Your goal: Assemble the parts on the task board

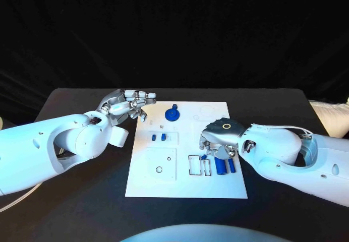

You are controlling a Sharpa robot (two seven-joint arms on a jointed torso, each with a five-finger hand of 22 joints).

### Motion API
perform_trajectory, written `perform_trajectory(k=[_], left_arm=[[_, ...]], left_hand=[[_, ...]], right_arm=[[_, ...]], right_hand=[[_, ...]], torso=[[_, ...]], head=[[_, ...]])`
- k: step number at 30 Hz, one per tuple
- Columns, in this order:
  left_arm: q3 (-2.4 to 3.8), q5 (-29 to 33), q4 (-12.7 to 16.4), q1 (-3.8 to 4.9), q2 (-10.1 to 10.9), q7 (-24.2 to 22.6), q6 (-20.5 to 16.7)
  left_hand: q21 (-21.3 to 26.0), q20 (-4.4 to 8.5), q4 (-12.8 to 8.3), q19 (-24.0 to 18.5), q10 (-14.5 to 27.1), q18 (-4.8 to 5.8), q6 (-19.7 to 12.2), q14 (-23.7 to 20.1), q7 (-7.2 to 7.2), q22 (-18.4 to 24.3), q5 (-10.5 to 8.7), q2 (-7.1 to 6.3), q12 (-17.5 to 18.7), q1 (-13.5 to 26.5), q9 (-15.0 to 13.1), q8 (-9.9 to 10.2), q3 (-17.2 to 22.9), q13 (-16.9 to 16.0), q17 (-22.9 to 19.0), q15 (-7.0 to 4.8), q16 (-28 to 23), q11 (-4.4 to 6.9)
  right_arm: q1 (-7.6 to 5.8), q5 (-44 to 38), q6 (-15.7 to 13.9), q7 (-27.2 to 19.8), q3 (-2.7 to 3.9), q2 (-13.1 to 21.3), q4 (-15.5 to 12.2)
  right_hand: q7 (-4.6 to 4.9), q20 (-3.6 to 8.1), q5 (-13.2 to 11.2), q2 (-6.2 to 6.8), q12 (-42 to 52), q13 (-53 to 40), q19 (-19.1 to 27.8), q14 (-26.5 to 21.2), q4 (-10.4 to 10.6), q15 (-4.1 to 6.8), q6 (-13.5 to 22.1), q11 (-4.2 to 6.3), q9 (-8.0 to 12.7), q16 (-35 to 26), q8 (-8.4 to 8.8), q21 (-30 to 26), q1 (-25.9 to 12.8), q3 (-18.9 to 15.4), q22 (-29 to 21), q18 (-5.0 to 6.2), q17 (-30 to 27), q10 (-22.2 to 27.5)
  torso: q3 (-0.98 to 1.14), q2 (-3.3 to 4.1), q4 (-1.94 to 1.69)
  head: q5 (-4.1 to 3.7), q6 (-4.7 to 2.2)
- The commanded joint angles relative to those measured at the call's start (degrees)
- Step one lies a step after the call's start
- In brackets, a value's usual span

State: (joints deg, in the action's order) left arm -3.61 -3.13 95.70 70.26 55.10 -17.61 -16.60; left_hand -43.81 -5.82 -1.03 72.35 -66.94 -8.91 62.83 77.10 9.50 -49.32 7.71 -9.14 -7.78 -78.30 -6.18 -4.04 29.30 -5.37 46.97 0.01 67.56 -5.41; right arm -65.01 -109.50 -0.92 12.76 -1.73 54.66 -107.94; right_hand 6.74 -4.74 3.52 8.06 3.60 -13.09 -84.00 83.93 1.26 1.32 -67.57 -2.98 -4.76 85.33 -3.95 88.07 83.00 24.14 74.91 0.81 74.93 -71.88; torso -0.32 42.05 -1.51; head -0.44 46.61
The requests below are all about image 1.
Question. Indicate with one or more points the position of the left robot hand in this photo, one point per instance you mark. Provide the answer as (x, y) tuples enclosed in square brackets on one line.
[(120, 107)]

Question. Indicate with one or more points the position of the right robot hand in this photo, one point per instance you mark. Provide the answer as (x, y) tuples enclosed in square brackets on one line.
[(221, 136)]

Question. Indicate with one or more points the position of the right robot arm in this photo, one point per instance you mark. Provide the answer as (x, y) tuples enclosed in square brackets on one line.
[(301, 166)]

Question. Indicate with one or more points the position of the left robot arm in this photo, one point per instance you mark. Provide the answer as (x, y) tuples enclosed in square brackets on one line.
[(32, 151)]

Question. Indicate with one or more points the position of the white task board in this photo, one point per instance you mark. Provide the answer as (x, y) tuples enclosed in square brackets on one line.
[(179, 181)]

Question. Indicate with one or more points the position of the small blue peg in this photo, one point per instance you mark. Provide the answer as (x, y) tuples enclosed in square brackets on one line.
[(204, 156)]

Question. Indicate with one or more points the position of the thick blue cylinder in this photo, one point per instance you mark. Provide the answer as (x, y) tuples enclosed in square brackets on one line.
[(220, 167)]

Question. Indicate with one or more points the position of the thin blue cylinder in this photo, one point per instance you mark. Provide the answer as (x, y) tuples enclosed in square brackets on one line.
[(231, 166)]

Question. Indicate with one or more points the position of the blue gear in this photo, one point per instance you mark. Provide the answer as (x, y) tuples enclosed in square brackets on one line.
[(172, 114)]

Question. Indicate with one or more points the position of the white cloth bundle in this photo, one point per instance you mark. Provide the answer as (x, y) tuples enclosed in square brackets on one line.
[(331, 119)]

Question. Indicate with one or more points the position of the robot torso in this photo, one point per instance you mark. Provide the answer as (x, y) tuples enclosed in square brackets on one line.
[(204, 233)]

